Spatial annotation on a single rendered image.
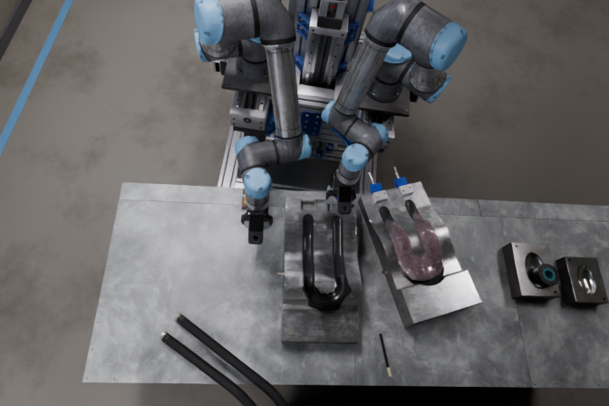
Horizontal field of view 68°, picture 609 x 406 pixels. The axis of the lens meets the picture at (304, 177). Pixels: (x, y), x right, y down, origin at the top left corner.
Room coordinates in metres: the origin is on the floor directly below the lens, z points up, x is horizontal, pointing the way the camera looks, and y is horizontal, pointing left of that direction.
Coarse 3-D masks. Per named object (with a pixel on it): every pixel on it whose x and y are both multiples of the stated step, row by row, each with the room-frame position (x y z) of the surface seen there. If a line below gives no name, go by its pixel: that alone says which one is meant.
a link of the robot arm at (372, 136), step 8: (360, 120) 0.82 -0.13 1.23; (352, 128) 0.79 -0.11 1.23; (360, 128) 0.79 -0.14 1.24; (368, 128) 0.80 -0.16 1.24; (376, 128) 0.80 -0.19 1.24; (384, 128) 0.81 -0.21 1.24; (352, 136) 0.77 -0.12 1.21; (360, 136) 0.77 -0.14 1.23; (368, 136) 0.77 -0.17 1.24; (376, 136) 0.77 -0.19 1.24; (384, 136) 0.79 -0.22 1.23; (368, 144) 0.74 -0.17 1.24; (376, 144) 0.75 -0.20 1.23; (376, 152) 0.74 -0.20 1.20
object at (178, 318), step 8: (176, 320) 0.15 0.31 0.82; (184, 320) 0.15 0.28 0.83; (184, 328) 0.13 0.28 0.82; (192, 328) 0.13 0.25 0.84; (200, 336) 0.11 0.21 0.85; (208, 336) 0.12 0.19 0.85; (208, 344) 0.10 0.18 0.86; (216, 344) 0.10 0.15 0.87; (216, 352) 0.08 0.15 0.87; (224, 352) 0.08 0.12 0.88; (224, 360) 0.06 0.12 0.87; (232, 360) 0.07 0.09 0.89; (240, 360) 0.07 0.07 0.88; (240, 368) 0.05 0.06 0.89; (248, 368) 0.05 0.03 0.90; (248, 376) 0.03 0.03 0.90; (256, 376) 0.04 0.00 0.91; (256, 384) 0.01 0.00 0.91
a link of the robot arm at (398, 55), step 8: (392, 48) 1.12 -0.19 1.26; (400, 48) 1.12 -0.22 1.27; (392, 56) 1.08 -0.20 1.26; (400, 56) 1.08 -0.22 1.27; (408, 56) 1.09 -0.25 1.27; (384, 64) 1.08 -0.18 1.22; (392, 64) 1.07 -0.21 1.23; (400, 64) 1.08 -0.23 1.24; (408, 64) 1.08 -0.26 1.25; (384, 72) 1.08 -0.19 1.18; (392, 72) 1.07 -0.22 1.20; (400, 72) 1.06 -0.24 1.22; (384, 80) 1.07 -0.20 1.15; (392, 80) 1.08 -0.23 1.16; (400, 80) 1.05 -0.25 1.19
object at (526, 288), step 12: (504, 252) 0.67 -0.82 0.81; (516, 252) 0.65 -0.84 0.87; (528, 252) 0.66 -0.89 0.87; (540, 252) 0.67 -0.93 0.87; (516, 264) 0.61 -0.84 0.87; (528, 264) 0.63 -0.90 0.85; (540, 264) 0.63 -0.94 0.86; (552, 264) 0.64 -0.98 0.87; (516, 276) 0.56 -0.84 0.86; (528, 276) 0.58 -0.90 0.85; (516, 288) 0.52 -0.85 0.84; (528, 288) 0.52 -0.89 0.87; (540, 288) 0.53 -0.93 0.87; (552, 288) 0.55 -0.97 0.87
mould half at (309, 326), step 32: (288, 224) 0.55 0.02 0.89; (320, 224) 0.58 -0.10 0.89; (352, 224) 0.60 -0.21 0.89; (288, 256) 0.43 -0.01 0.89; (320, 256) 0.46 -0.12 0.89; (352, 256) 0.48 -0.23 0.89; (288, 288) 0.31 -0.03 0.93; (320, 288) 0.34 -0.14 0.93; (352, 288) 0.36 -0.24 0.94; (288, 320) 0.23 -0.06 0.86; (320, 320) 0.25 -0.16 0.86; (352, 320) 0.27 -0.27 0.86
